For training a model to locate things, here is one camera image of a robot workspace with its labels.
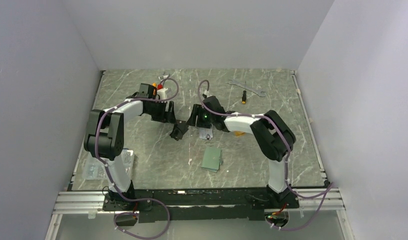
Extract black yellow small screwdriver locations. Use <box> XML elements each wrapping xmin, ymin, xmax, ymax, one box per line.
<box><xmin>241</xmin><ymin>89</ymin><xmax>247</xmax><ymax>105</ymax></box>

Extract silver VIP card stack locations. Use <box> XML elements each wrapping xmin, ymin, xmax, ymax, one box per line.
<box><xmin>198</xmin><ymin>127</ymin><xmax>213</xmax><ymax>140</ymax></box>

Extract clear plastic bag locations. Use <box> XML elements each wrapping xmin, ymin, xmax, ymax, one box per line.
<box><xmin>82</xmin><ymin>148</ymin><xmax>135</xmax><ymax>180</ymax></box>

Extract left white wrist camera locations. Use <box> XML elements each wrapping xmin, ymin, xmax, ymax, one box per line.
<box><xmin>157</xmin><ymin>84</ymin><xmax>172</xmax><ymax>100</ymax></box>

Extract aluminium rail frame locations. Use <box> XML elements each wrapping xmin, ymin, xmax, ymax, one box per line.
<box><xmin>45</xmin><ymin>187</ymin><xmax>355</xmax><ymax>240</ymax></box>

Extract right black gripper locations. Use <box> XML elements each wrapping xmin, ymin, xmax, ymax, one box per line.
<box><xmin>186</xmin><ymin>104</ymin><xmax>215</xmax><ymax>129</ymax></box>

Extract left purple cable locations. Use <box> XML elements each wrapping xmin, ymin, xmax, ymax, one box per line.
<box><xmin>94</xmin><ymin>76</ymin><xmax>180</xmax><ymax>240</ymax></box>

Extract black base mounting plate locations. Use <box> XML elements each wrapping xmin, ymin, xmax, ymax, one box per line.
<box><xmin>102</xmin><ymin>186</ymin><xmax>300</xmax><ymax>223</ymax></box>

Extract black VIP card stack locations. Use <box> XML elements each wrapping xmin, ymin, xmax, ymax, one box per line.
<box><xmin>169</xmin><ymin>120</ymin><xmax>189</xmax><ymax>141</ymax></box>

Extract green card holder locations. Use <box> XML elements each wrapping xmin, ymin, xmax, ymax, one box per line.
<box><xmin>201</xmin><ymin>146</ymin><xmax>223</xmax><ymax>173</ymax></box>

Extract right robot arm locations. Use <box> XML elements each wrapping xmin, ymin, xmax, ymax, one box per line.
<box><xmin>187</xmin><ymin>96</ymin><xmax>296</xmax><ymax>208</ymax></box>

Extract orange card stack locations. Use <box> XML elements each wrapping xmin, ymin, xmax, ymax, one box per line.
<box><xmin>233</xmin><ymin>131</ymin><xmax>246</xmax><ymax>137</ymax></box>

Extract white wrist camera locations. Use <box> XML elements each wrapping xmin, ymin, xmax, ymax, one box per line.
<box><xmin>157</xmin><ymin>84</ymin><xmax>172</xmax><ymax>100</ymax></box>
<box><xmin>202</xmin><ymin>90</ymin><xmax>211</xmax><ymax>98</ymax></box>

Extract red adjustable wrench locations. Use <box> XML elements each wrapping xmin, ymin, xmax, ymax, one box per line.
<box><xmin>157</xmin><ymin>71</ymin><xmax>171</xmax><ymax>86</ymax></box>

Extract silver open-end spanner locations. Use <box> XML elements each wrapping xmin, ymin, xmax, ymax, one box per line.
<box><xmin>227</xmin><ymin>79</ymin><xmax>267</xmax><ymax>97</ymax></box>

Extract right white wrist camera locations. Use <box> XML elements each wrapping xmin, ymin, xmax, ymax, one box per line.
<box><xmin>202</xmin><ymin>90</ymin><xmax>211</xmax><ymax>98</ymax></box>

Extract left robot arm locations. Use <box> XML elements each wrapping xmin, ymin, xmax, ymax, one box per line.
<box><xmin>83</xmin><ymin>79</ymin><xmax>177</xmax><ymax>210</ymax></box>

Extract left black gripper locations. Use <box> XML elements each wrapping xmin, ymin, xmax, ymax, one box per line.
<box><xmin>146</xmin><ymin>99</ymin><xmax>177</xmax><ymax>125</ymax></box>

